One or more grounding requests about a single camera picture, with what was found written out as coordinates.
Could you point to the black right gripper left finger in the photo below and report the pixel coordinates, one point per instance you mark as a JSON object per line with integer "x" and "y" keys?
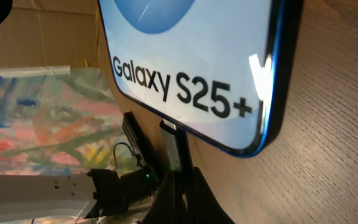
{"x": 166, "y": 209}

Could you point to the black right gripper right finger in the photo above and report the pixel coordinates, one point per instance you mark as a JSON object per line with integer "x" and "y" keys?
{"x": 203, "y": 207}

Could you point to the blue screen Galaxy smartphone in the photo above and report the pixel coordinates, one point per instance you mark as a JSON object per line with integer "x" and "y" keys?
{"x": 219, "y": 69}

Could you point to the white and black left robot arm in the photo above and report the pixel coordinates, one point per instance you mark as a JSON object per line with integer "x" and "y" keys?
{"x": 93, "y": 194}

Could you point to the colourful painted sheet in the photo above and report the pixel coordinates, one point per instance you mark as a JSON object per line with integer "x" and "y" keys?
{"x": 61, "y": 123}

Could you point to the brown cardboard box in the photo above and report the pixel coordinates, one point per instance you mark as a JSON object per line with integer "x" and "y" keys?
{"x": 41, "y": 33}

